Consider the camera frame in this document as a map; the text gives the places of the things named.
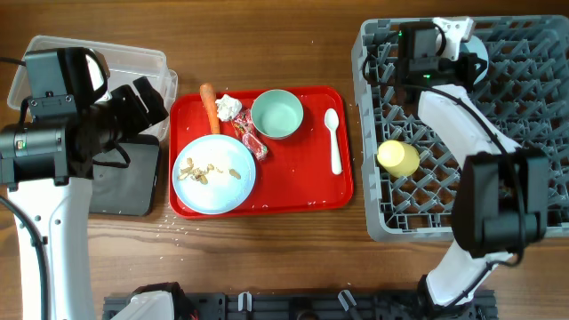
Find light blue bowl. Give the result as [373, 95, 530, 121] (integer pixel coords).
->
[460, 36, 489, 84]

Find yellow plastic cup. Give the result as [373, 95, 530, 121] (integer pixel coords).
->
[377, 140, 420, 178]

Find white plastic spoon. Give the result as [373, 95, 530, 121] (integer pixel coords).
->
[325, 108, 342, 175]

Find mint green bowl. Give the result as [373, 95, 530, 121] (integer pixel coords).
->
[251, 89, 304, 140]

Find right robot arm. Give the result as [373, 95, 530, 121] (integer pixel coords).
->
[395, 18, 549, 317]

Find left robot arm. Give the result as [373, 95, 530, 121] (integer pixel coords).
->
[1, 47, 167, 319]

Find grey dishwasher rack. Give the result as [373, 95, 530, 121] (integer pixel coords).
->
[351, 15, 568, 242]

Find clear plastic bin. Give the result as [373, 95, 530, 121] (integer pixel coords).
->
[6, 36, 178, 141]

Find black rectangular tray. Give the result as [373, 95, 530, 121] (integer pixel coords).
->
[89, 134, 161, 217]

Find orange carrot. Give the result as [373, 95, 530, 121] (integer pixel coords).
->
[199, 83, 220, 134]

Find peanut shell scraps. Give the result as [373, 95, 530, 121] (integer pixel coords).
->
[177, 157, 241, 185]

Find crumpled white tissue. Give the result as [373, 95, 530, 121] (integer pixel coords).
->
[215, 94, 243, 122]

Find light blue plate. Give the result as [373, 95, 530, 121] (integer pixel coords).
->
[172, 134, 257, 215]

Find red candy wrapper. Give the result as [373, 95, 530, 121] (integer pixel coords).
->
[232, 108, 268, 161]

